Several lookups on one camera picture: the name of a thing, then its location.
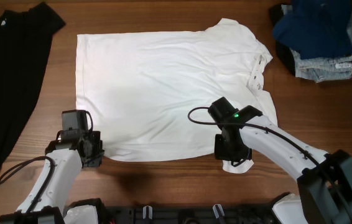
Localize white t-shirt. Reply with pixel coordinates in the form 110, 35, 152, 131
75, 19, 277, 162

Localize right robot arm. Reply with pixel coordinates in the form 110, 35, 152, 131
208, 97, 352, 223

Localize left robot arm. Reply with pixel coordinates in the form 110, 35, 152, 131
0, 131, 111, 224

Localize black garment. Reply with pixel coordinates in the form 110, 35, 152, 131
0, 2, 65, 169

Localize dark folded garment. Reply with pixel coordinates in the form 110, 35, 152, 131
269, 3, 295, 76

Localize folded light denim jeans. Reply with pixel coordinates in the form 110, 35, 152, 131
276, 1, 352, 83

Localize blue folded shirt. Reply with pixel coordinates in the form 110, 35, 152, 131
281, 0, 352, 59

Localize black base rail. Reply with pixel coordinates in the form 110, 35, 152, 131
107, 204, 278, 224

